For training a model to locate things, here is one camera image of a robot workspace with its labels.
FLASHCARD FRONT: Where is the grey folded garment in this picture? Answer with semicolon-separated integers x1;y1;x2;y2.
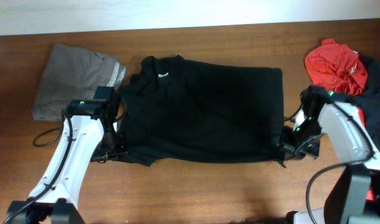
32;44;126;121

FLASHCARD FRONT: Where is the red garment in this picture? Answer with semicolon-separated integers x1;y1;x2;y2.
304;38;376;203

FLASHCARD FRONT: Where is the black t-shirt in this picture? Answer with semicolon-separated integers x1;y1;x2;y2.
118;56;285;166

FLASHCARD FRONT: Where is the dark navy garment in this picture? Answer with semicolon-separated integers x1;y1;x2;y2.
347;56;380;152

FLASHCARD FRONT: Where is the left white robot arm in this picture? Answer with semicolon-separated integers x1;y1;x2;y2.
4;99;126;223

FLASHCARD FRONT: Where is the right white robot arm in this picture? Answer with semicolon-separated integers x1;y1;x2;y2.
279;86;380;223

